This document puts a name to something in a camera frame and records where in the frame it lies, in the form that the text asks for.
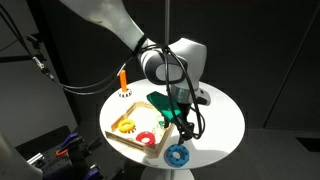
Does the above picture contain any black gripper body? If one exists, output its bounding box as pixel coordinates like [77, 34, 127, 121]
[173, 100, 197, 132]

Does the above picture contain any blue toy ring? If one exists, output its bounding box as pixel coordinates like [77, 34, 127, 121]
[164, 143, 191, 168]

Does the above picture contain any wooden tray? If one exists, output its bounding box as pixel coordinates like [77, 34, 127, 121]
[104, 100, 176, 159]

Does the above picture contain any orange stacking peg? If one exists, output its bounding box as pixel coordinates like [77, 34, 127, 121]
[119, 69, 129, 94]

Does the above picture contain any grey vertical metal pole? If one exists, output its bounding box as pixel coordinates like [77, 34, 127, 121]
[164, 0, 171, 47]

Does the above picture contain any black purple spring clamp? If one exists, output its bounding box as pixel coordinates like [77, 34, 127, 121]
[54, 131, 82, 158]
[81, 162, 102, 180]

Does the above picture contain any black perforated mounting board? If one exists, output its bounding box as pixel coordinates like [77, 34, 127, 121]
[26, 146, 88, 180]

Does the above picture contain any white table pedestal base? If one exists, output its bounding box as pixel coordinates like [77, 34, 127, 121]
[139, 165, 196, 180]

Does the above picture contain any red toy ring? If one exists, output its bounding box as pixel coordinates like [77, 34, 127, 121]
[135, 130, 157, 147]

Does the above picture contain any yellow toy ring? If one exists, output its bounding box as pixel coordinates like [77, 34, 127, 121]
[117, 118, 137, 135]

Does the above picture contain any black white striped base ring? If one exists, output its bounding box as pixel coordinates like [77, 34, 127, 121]
[117, 87, 133, 99]

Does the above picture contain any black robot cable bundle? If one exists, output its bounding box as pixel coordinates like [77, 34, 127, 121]
[0, 3, 206, 140]

